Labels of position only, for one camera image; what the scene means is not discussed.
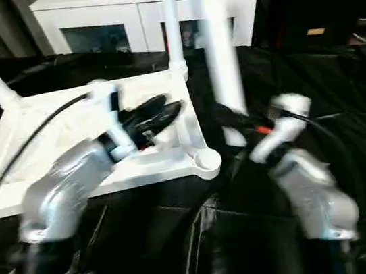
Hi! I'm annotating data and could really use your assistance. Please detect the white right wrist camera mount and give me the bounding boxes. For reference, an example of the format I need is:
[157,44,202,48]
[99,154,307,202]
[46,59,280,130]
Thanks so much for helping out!
[240,90,320,166]

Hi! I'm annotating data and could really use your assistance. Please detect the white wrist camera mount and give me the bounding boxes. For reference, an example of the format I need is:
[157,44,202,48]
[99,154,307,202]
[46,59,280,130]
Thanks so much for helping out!
[240,90,320,166]
[86,76,138,163]

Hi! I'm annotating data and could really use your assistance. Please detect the white plastic table top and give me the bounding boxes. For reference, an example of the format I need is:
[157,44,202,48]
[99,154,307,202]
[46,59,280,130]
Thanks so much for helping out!
[0,63,227,221]

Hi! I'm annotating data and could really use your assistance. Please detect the white sideboard cabinet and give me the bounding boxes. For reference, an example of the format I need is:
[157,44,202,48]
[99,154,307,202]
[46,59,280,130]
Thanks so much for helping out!
[29,0,268,75]

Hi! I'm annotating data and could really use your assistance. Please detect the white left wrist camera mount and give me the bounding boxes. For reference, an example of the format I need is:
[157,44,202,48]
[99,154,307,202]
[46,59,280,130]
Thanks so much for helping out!
[86,76,138,163]

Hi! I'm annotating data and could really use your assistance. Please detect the black table mat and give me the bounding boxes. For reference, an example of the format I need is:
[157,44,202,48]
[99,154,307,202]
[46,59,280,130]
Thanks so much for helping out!
[0,5,366,274]

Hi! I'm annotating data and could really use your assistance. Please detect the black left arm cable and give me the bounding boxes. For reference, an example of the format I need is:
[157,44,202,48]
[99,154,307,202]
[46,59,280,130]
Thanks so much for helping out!
[0,92,111,225]

